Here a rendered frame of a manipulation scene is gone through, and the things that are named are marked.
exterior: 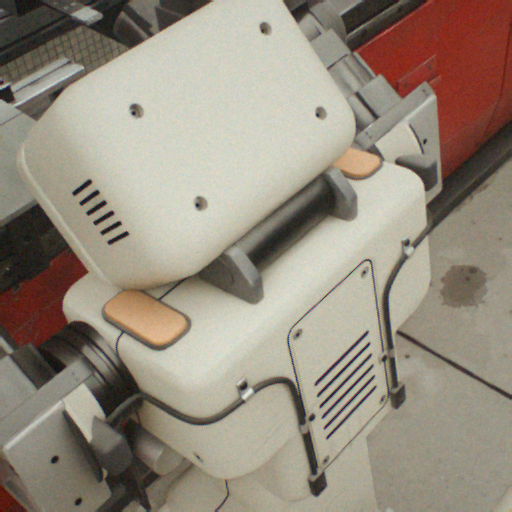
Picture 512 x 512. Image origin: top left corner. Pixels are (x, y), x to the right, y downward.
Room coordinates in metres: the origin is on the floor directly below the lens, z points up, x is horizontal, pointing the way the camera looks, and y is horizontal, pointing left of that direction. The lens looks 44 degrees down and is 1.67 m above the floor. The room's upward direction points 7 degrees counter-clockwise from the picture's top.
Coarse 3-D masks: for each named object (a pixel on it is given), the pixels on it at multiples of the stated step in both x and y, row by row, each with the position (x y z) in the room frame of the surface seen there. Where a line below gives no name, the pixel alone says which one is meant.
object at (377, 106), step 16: (336, 64) 0.67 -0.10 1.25; (352, 64) 0.67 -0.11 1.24; (336, 80) 0.66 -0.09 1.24; (352, 80) 0.66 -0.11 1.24; (368, 80) 0.66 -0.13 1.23; (384, 80) 0.66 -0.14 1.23; (352, 96) 0.64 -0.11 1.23; (368, 96) 0.64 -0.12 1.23; (384, 96) 0.64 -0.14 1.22; (400, 96) 0.67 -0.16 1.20; (416, 96) 0.65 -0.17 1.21; (368, 112) 0.63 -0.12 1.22; (384, 112) 0.63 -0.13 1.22; (400, 112) 0.63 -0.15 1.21; (368, 128) 0.60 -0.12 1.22; (384, 128) 0.61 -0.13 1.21; (368, 144) 0.59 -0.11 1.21
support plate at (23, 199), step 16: (0, 112) 1.05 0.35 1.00; (16, 112) 1.04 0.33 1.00; (0, 128) 1.00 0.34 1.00; (16, 128) 1.00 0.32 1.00; (0, 144) 0.96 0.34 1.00; (16, 144) 0.96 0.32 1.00; (0, 160) 0.93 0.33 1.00; (0, 176) 0.89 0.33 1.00; (16, 176) 0.89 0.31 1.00; (0, 192) 0.86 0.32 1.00; (16, 192) 0.85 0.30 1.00; (0, 208) 0.82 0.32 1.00; (16, 208) 0.82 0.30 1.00; (0, 224) 0.80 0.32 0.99
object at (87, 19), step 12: (0, 0) 1.40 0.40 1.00; (12, 0) 1.37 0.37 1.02; (24, 0) 1.38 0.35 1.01; (36, 0) 1.39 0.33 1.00; (48, 0) 1.38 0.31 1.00; (60, 0) 1.37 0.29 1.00; (72, 0) 1.37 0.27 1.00; (12, 12) 1.38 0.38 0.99; (24, 12) 1.37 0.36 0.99; (60, 12) 1.34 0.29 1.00; (72, 12) 1.32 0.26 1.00; (84, 12) 1.32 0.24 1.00; (96, 12) 1.31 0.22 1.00
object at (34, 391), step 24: (0, 336) 0.39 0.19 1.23; (0, 360) 0.37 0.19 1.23; (24, 360) 0.38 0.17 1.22; (0, 384) 0.35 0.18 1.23; (24, 384) 0.36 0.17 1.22; (48, 384) 0.36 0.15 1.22; (72, 384) 0.36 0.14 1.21; (0, 408) 0.34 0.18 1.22; (24, 408) 0.34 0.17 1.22; (0, 432) 0.32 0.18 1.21
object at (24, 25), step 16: (80, 0) 1.51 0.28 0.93; (96, 0) 1.54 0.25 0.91; (112, 0) 1.56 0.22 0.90; (0, 16) 1.40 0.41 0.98; (16, 16) 1.42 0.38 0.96; (32, 16) 1.44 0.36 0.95; (48, 16) 1.46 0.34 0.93; (64, 16) 1.49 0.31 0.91; (0, 32) 1.39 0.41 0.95; (16, 32) 1.41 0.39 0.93; (32, 32) 1.44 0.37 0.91; (48, 32) 1.46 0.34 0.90; (64, 32) 1.49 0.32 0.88; (0, 48) 1.39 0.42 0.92; (16, 48) 1.41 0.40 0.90; (32, 48) 1.43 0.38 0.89; (0, 64) 1.38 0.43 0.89
